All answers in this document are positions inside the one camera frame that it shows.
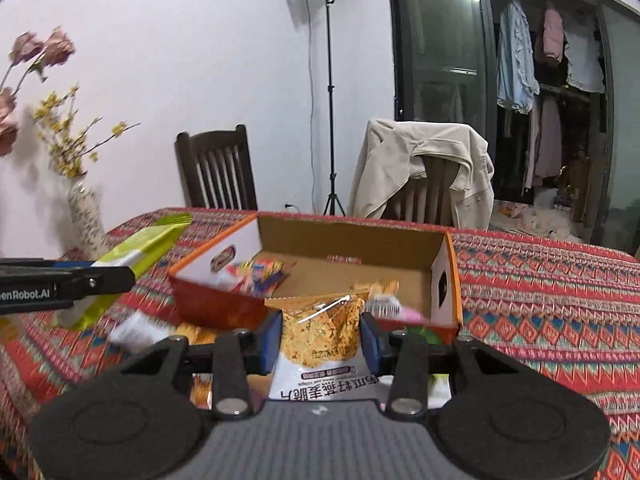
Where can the red blue snack packet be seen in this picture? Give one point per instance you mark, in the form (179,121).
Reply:
(260,272)

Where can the white hanging garment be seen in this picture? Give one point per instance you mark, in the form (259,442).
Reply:
(582,60)

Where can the pink hanging garment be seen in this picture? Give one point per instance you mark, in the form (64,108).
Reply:
(552,40)

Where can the pale pink hanging clothes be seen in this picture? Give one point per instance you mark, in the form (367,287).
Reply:
(545,145)

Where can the dark wooden chair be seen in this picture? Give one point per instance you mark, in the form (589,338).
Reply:
(215,170)

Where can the brown wooden chair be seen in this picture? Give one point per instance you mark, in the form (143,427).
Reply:
(425,195)

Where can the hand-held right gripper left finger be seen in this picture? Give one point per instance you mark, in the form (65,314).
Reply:
(270,342)

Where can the light green snack packet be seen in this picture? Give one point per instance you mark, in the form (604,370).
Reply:
(145,250)

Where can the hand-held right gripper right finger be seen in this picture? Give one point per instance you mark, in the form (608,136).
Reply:
(372,342)

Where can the yellow-green long snack packet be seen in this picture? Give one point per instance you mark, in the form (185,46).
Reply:
(425,335)

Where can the light blue hanging shirt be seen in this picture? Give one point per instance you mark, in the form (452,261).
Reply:
(515,60)

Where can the floral ceramic vase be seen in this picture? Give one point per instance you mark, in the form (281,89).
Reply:
(87,225)

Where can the purple snack packet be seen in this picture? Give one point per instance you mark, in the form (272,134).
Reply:
(415,313)

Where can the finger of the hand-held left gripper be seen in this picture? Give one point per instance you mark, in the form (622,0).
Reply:
(100,282)
(30,263)

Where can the pink artificial flowers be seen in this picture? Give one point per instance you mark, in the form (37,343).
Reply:
(57,47)

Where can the beige jacket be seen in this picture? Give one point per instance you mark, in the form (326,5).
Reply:
(390,160)

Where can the studio light on stand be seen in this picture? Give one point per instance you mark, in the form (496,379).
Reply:
(329,110)

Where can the orange cardboard box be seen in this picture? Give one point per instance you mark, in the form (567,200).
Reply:
(350,245)

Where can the yellow flower branches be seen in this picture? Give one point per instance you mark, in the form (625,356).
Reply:
(65,160)

